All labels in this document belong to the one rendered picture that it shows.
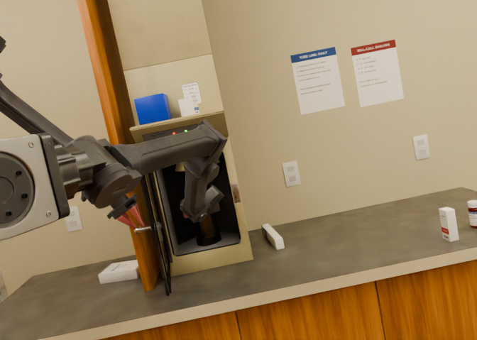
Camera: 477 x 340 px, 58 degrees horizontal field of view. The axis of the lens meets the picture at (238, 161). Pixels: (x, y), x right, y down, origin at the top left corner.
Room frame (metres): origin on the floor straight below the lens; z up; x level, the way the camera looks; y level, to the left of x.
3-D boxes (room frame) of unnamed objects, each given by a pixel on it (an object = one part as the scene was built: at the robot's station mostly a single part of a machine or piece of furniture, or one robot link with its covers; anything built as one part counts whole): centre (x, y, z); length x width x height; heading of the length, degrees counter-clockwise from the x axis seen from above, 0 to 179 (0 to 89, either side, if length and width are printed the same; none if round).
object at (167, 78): (1.67, 0.18, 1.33); 0.32 x 0.25 x 0.77; 91
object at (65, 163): (0.63, 0.27, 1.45); 0.09 x 0.08 x 0.12; 61
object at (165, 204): (1.67, 0.18, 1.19); 0.26 x 0.24 x 0.35; 91
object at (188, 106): (1.49, 0.13, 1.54); 0.05 x 0.05 x 0.06; 76
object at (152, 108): (1.48, 0.25, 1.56); 0.10 x 0.10 x 0.09; 1
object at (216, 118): (1.49, 0.18, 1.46); 0.32 x 0.11 x 0.10; 91
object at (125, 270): (1.66, 0.54, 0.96); 0.16 x 0.12 x 0.04; 80
